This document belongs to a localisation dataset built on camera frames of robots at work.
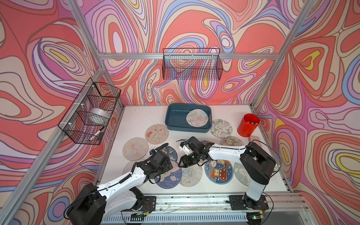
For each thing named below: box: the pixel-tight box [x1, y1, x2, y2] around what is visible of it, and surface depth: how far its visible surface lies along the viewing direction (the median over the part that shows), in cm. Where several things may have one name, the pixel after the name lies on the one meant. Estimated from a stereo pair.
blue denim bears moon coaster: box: [159, 145, 178, 163], surface depth 95 cm
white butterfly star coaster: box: [185, 108, 209, 128], surface depth 113 cm
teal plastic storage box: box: [165, 103, 213, 133], surface depth 113 cm
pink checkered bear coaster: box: [144, 123, 170, 145], surface depth 103 cm
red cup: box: [237, 113, 261, 138], surface depth 96 cm
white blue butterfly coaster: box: [180, 164, 203, 188], surface depth 84 cm
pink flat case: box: [247, 135, 262, 148], surface depth 99 cm
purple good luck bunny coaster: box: [154, 167, 183, 189], surface depth 84 cm
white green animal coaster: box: [219, 135, 245, 146], surface depth 101 cm
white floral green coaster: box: [209, 119, 233, 139], surface depth 107 cm
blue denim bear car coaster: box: [204, 158, 234, 185], surface depth 86 cm
